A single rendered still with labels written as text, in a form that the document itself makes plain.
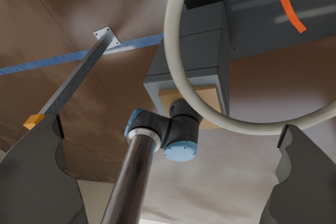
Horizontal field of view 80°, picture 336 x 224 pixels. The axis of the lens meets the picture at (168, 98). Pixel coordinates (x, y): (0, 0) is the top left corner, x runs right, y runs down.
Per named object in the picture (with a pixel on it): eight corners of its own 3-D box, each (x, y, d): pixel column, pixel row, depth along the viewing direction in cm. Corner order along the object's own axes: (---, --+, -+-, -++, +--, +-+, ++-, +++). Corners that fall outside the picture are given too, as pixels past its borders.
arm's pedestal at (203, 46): (237, 50, 176) (238, 131, 120) (182, 58, 195) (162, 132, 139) (229, -10, 144) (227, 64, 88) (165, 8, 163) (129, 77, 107)
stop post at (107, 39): (93, 32, 195) (12, 122, 123) (108, 25, 186) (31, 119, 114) (106, 49, 207) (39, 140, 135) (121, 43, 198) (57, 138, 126)
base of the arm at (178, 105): (205, 123, 115) (204, 137, 108) (172, 122, 119) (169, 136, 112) (203, 99, 102) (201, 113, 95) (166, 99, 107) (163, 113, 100)
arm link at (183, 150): (192, 138, 110) (189, 168, 97) (162, 127, 108) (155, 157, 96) (204, 122, 99) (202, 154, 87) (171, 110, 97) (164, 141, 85)
